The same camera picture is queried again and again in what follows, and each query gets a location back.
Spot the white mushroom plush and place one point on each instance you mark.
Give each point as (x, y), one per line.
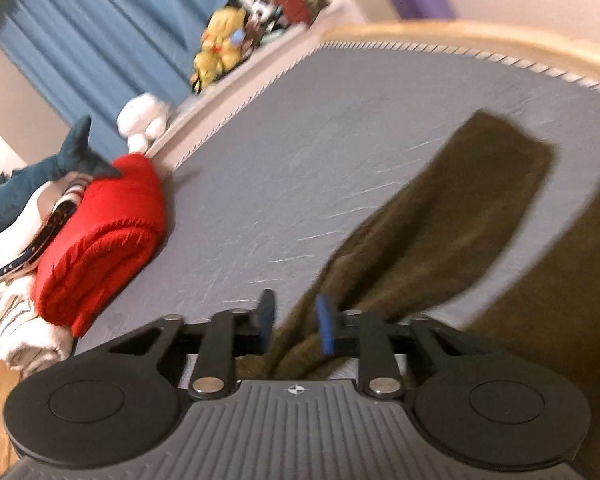
(142, 117)

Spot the white window sill platform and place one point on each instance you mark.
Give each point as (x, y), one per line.
(220, 95)

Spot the panda plush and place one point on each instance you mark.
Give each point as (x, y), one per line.
(264, 10)

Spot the yellow plush dog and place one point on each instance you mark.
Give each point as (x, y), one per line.
(210, 67)

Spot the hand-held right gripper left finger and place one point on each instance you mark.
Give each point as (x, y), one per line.
(266, 320)

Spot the blue shark plush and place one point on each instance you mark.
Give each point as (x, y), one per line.
(45, 172)

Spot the white folded blanket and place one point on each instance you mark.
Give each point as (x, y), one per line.
(25, 335)

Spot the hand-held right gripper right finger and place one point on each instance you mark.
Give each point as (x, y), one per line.
(326, 325)

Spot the bed with grey cover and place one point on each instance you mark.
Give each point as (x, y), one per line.
(290, 160)

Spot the red folded quilt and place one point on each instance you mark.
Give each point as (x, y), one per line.
(105, 240)

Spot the blue curtain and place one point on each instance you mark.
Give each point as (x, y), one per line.
(105, 35)

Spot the yellow round plush toy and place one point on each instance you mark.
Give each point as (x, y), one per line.
(225, 30)

